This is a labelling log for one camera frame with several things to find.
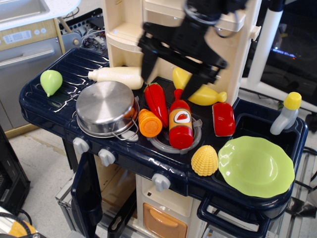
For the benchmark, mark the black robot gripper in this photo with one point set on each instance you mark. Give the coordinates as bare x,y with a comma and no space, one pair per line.
184,46

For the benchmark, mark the green toy pear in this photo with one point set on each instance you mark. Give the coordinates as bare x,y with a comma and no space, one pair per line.
51,81

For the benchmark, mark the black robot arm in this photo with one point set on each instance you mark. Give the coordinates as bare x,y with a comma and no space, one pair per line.
209,11

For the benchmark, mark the light green plastic plate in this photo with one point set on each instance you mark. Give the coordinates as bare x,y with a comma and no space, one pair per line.
256,167

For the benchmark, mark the red toy chili pepper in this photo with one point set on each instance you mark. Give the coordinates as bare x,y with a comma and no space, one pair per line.
155,98

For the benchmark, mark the yellow toy banana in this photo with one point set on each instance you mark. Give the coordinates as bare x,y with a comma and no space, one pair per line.
204,96

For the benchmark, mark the cream toy sauce bottle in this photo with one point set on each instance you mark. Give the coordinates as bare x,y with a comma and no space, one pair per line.
128,75

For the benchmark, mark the orange toy carrot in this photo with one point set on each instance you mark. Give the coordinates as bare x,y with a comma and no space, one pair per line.
149,124

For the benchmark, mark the red toy ketchup bottle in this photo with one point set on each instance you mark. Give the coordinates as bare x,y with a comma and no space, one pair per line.
180,123

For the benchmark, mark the cream toy kitchen back panel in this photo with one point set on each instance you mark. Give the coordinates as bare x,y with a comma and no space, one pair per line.
230,38

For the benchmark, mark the red toy apple slice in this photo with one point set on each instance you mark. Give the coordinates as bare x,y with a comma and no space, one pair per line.
223,119

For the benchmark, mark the stainless steel toy pot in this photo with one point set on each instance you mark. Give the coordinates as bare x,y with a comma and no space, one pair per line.
106,109

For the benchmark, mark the white pole stand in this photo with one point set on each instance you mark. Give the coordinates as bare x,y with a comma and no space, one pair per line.
283,58

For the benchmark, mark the yellow toy corn cob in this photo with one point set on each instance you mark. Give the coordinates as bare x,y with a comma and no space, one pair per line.
204,162

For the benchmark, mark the navy toy kitchen counter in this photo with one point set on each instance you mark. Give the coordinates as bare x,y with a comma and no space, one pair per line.
223,207

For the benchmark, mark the grey stove knob middle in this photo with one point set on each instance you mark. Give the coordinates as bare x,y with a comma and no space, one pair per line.
107,157

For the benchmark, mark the grey stove knob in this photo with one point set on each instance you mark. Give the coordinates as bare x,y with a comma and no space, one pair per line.
80,145
161,182
107,157

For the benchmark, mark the grey stove knob right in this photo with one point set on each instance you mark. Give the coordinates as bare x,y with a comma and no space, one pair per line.
161,182

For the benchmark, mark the grey stove knob left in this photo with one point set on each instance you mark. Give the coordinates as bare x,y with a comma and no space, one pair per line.
80,145

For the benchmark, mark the grey yellow toy faucet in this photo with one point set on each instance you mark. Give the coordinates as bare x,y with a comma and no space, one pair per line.
288,114

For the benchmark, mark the wooden grey toy dishwasher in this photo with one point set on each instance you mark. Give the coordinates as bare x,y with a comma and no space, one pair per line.
29,41

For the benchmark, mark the navy toy oven door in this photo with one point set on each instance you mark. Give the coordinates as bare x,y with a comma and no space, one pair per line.
86,196

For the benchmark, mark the orange toy drawer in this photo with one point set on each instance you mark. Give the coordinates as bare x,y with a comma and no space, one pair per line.
162,224

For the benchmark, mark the black box on floor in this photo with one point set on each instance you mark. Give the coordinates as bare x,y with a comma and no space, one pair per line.
14,184

